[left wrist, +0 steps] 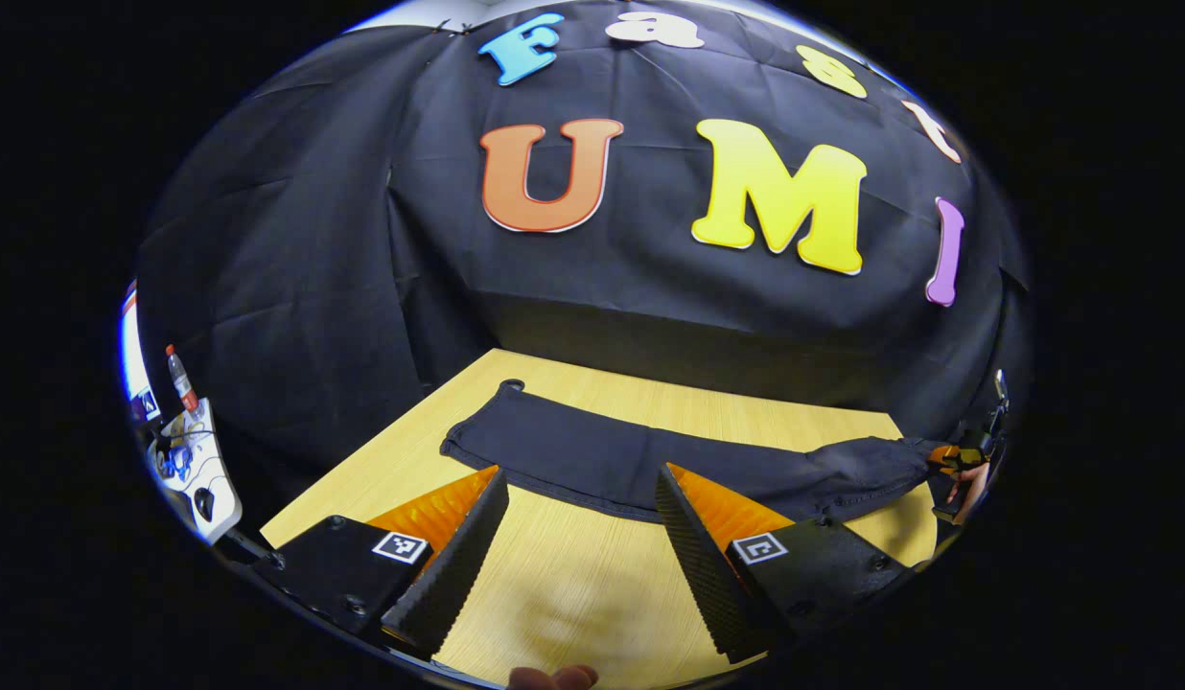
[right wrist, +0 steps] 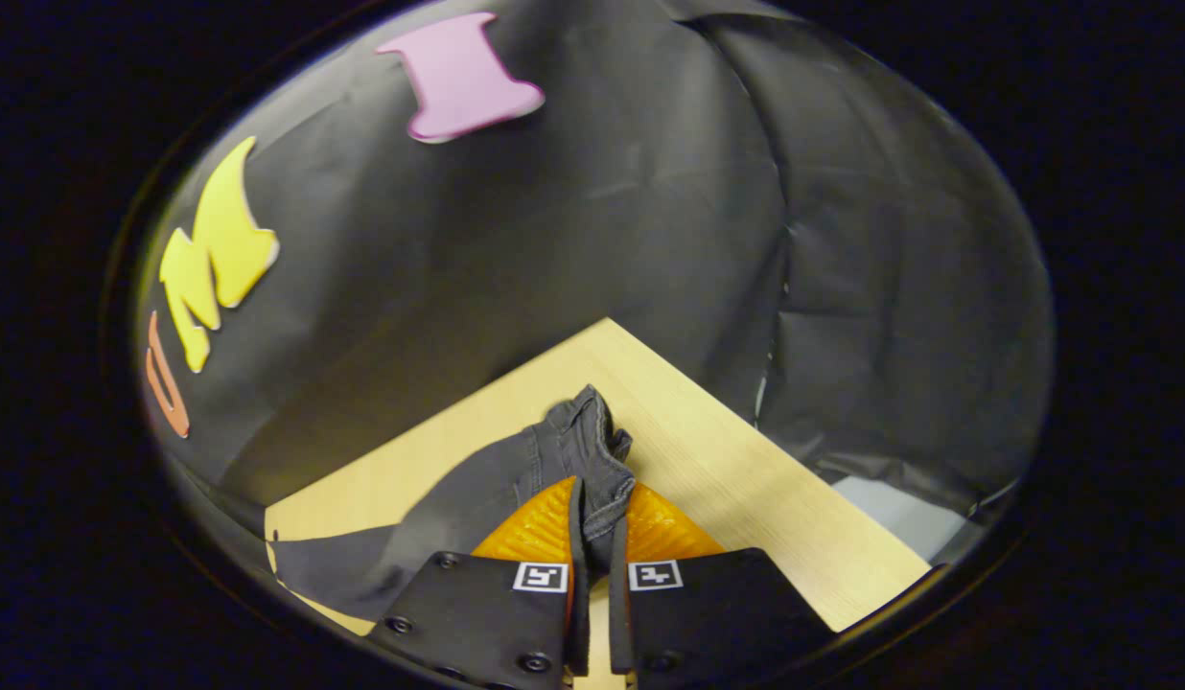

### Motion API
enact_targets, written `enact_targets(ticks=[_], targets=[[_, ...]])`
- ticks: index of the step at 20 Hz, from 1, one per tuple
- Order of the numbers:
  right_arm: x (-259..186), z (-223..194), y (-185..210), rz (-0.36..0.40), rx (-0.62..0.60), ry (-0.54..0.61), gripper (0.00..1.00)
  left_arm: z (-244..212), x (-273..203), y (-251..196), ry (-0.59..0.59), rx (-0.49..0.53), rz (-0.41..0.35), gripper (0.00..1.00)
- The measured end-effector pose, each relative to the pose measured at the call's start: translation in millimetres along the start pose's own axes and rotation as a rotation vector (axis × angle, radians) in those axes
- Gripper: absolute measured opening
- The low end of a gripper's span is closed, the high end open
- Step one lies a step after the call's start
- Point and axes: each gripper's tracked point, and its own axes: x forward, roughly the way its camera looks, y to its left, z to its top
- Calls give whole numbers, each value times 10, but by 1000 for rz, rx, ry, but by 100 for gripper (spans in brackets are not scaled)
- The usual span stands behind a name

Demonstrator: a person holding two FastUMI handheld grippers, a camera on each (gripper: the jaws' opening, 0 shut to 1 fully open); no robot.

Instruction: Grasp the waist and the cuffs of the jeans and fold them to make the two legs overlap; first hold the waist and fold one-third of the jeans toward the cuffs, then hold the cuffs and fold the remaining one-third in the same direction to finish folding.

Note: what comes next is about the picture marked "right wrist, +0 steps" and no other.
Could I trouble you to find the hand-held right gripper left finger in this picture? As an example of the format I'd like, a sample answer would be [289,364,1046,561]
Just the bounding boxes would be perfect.
[372,475,592,690]

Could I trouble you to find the dark grey jeans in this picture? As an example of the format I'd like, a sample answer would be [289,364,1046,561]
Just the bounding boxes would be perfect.
[267,384,638,624]

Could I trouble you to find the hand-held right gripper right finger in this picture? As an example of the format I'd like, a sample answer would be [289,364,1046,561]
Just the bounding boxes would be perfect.
[608,481,839,688]

